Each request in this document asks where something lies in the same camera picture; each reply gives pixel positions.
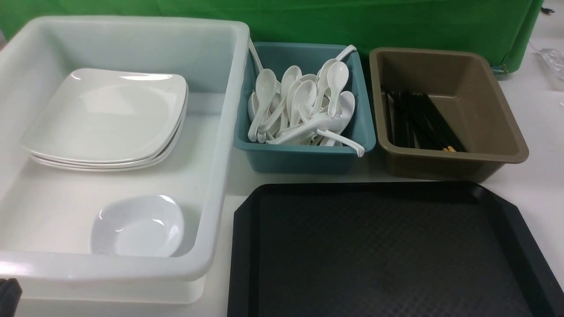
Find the green cloth backdrop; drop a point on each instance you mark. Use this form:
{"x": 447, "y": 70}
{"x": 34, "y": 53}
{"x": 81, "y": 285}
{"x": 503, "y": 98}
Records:
{"x": 498, "y": 30}

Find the large white plastic tub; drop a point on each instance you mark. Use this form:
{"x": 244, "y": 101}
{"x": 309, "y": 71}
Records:
{"x": 47, "y": 213}

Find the pile of white soup spoons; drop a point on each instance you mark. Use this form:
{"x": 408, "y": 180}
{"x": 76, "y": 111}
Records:
{"x": 295, "y": 108}

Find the stack of white square plates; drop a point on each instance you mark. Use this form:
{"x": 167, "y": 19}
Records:
{"x": 122, "y": 166}

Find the black chopsticks in brown bin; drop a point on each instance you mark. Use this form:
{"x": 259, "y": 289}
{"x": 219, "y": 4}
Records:
{"x": 402, "y": 131}

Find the teal plastic spoon bin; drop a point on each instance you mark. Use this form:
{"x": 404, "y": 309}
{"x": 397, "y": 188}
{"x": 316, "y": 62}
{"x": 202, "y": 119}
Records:
{"x": 290, "y": 159}

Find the clear plastic bag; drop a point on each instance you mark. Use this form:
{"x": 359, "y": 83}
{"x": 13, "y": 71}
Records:
{"x": 554, "y": 60}

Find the white square rice plate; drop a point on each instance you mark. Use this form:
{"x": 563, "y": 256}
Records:
{"x": 108, "y": 117}

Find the brown plastic chopstick bin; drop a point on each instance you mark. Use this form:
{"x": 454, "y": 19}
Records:
{"x": 464, "y": 89}

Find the white ceramic soup spoon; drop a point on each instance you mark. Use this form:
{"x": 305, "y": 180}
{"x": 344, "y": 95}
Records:
{"x": 337, "y": 77}

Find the small white square bowl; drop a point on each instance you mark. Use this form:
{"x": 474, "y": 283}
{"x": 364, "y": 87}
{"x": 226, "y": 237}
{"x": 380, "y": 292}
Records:
{"x": 145, "y": 226}

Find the black plastic serving tray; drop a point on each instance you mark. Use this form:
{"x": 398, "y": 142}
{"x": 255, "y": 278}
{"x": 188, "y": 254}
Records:
{"x": 389, "y": 249}

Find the black gold-tipped chopstick pair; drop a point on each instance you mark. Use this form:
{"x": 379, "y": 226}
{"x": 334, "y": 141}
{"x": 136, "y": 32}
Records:
{"x": 426, "y": 116}

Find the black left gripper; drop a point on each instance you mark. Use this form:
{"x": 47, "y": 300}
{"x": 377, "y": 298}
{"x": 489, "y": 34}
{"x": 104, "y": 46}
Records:
{"x": 10, "y": 294}

